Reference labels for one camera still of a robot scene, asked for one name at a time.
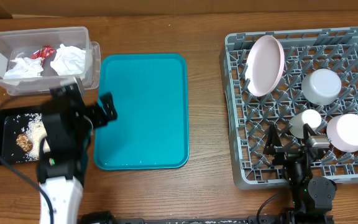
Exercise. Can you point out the white napkin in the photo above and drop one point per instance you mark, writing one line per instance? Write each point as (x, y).
(69, 60)

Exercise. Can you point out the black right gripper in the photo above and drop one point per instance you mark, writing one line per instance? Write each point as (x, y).
(286, 154)

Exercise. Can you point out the black tray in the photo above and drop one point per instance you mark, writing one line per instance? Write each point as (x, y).
(8, 149)

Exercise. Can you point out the pale green cup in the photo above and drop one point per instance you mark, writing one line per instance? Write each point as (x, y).
(310, 117)

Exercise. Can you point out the small white tissue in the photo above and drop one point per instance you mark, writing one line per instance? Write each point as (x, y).
(25, 68)

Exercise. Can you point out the clear plastic bin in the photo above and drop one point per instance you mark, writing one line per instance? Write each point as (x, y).
(23, 43)

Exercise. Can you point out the teal serving tray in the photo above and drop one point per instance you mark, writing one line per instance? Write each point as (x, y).
(150, 94)

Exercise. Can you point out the pink bowl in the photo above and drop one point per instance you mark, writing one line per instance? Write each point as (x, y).
(343, 132)

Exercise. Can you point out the brown food chunk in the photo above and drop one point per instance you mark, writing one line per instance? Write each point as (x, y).
(24, 143)

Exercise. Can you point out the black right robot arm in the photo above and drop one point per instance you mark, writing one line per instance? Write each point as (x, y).
(312, 197)

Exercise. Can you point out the red wrapper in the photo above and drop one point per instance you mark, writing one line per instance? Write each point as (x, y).
(43, 53)

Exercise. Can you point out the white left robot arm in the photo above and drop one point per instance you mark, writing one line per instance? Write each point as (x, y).
(63, 186)

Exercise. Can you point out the pink plate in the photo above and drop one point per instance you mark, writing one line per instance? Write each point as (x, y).
(265, 64)

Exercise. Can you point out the grey bowl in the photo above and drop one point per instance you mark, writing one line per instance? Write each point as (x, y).
(321, 87)

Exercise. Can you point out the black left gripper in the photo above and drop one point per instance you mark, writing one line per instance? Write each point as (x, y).
(101, 118)

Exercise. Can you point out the grey plastic dishwasher rack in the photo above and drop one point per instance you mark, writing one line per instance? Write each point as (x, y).
(250, 116)

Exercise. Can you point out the pile of rice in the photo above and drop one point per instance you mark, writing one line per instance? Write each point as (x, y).
(32, 126)

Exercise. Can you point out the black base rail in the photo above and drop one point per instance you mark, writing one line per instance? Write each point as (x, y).
(106, 217)

